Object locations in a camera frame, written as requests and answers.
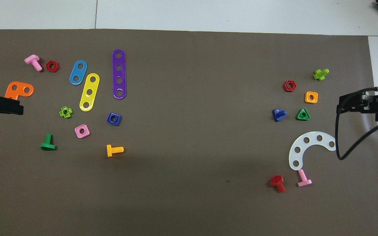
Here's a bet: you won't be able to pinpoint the blue plastic screw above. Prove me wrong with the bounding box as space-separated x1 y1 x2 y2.
272 109 287 122

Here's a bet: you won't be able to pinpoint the blue square nut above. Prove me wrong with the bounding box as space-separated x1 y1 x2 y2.
107 112 122 126

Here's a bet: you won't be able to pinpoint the lime green plastic screw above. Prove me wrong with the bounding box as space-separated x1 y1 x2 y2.
313 69 329 81

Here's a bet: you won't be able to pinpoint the pink plastic screw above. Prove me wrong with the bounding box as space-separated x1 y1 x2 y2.
297 169 312 187
24 54 43 72

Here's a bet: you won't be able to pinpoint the green triangular nut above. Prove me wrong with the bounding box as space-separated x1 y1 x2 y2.
296 108 311 121

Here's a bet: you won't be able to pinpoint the pink square nut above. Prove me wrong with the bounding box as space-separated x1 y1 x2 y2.
75 124 90 139

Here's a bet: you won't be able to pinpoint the red plastic screw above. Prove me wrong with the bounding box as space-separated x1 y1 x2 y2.
270 175 286 193

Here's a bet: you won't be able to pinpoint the orange plastic screw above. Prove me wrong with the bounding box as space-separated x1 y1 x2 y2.
107 145 124 157

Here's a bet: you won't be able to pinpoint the orange angled plate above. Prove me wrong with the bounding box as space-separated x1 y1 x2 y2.
5 81 34 100

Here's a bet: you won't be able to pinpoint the white curved perforated plate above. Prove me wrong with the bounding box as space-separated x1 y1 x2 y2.
289 132 336 171

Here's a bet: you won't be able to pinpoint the blue two-hole plate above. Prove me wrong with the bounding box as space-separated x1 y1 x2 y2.
70 60 88 85

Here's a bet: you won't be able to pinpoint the yellow three-hole plate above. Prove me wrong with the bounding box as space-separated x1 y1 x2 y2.
79 73 100 112

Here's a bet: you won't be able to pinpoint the purple four-hole plate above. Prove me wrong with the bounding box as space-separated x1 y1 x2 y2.
112 49 127 99

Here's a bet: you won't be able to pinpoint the brown table mat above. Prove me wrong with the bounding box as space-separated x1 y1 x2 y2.
0 29 378 236

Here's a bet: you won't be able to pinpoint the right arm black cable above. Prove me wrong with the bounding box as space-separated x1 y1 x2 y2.
335 87 378 161

